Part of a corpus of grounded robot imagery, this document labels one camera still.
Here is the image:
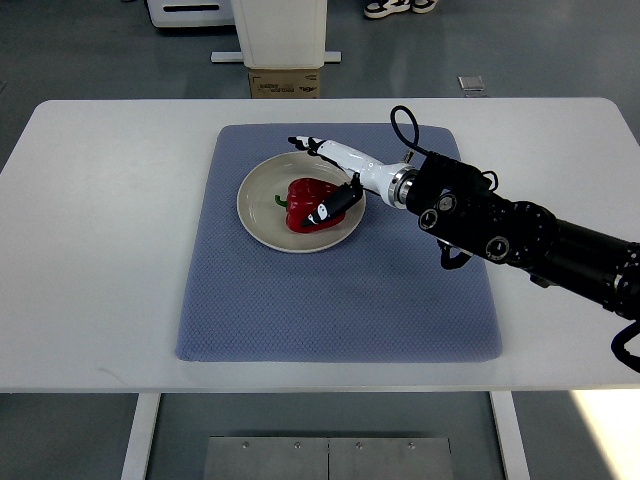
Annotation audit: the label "white pedestal column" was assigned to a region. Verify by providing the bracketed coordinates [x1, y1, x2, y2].
[210, 0, 342, 70]

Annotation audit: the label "white left table leg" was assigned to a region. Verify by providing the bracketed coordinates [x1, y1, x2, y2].
[121, 393, 161, 480]

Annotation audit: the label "cream round plate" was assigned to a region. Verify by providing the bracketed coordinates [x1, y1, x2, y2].
[237, 152, 366, 253]

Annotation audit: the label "white table leg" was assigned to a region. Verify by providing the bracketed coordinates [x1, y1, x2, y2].
[121, 393, 161, 480]
[489, 391, 530, 480]

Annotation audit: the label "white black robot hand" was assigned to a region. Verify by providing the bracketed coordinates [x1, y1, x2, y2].
[288, 136, 416, 228]

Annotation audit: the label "small grey floor plate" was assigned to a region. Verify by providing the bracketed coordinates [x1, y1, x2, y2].
[458, 76, 485, 92]

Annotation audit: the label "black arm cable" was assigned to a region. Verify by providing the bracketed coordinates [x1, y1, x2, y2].
[389, 104, 431, 164]

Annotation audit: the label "white right table leg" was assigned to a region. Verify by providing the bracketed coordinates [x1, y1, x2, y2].
[489, 391, 530, 480]

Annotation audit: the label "cardboard box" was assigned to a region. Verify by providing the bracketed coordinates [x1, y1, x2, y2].
[248, 69, 320, 99]

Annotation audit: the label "blue textured mat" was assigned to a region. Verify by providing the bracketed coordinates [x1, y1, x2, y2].
[175, 123, 502, 363]

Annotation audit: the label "white black sneakers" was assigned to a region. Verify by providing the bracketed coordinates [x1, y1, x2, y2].
[363, 0, 439, 20]

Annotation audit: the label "white cabinet with slot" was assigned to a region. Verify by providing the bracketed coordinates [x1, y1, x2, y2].
[145, 0, 234, 28]

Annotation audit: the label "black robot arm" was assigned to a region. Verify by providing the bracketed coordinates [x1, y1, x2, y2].
[388, 152, 639, 370]

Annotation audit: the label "red bell pepper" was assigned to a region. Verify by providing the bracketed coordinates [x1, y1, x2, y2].
[274, 177, 346, 234]

